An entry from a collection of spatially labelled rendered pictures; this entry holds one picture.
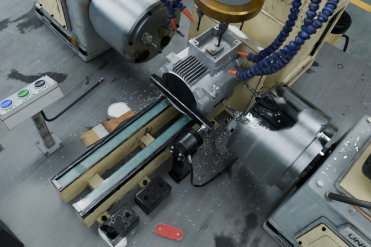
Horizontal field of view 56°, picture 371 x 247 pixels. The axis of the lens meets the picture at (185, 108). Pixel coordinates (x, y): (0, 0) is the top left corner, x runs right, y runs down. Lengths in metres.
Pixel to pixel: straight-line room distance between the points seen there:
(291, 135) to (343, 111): 0.62
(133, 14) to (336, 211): 0.75
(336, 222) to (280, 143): 0.22
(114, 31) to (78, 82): 0.32
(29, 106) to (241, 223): 0.71
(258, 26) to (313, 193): 0.56
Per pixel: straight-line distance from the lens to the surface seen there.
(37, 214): 1.16
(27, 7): 1.68
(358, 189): 0.88
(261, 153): 0.92
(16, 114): 1.01
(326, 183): 0.87
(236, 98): 1.22
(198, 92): 0.98
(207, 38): 1.08
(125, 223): 1.05
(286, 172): 0.93
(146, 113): 1.13
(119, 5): 1.12
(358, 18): 3.35
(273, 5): 1.11
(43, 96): 1.02
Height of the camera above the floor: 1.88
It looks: 56 degrees down
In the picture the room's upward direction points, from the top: 11 degrees clockwise
